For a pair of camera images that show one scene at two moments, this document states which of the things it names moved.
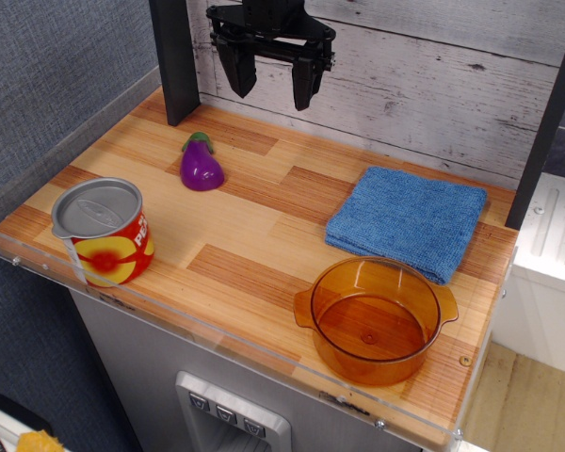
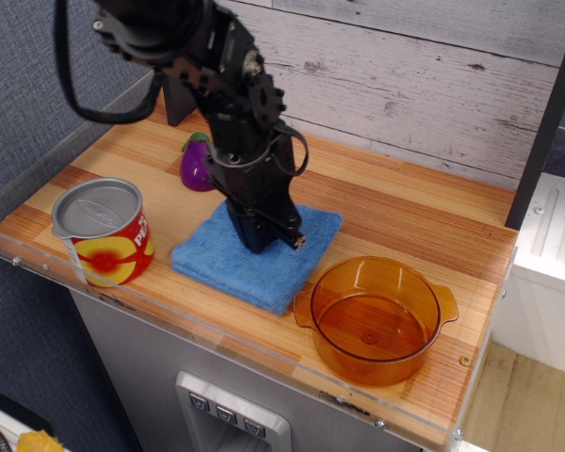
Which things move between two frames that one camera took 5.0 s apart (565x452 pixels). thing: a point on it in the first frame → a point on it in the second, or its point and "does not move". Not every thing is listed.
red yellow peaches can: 105,227 does not move
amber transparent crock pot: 374,319 does not move
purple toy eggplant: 200,169 does not move
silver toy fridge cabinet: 182,394 does not move
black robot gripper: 274,29 → 252,163
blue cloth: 425,223 → 212,255
